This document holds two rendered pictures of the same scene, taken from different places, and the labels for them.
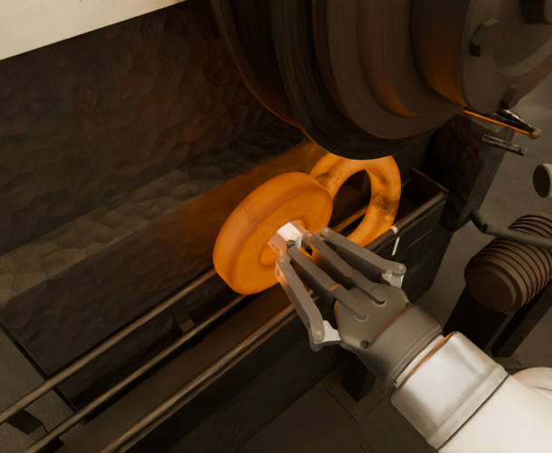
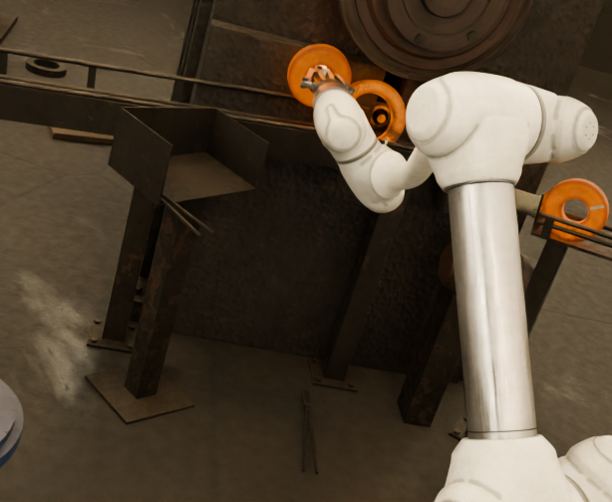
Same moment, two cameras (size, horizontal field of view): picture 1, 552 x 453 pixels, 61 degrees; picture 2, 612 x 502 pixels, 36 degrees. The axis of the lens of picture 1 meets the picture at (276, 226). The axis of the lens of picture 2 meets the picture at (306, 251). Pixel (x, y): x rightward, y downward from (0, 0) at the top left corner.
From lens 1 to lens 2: 1.96 m
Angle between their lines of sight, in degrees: 32
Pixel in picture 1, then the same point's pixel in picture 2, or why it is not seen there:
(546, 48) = (445, 34)
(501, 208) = (592, 398)
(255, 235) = (309, 55)
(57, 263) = (238, 29)
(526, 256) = not seen: hidden behind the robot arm
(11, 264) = (224, 23)
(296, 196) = (333, 51)
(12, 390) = (97, 236)
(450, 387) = (330, 86)
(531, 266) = not seen: hidden behind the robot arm
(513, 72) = (423, 30)
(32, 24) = not seen: outside the picture
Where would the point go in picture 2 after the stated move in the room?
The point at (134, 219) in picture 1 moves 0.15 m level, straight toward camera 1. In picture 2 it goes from (272, 37) to (259, 48)
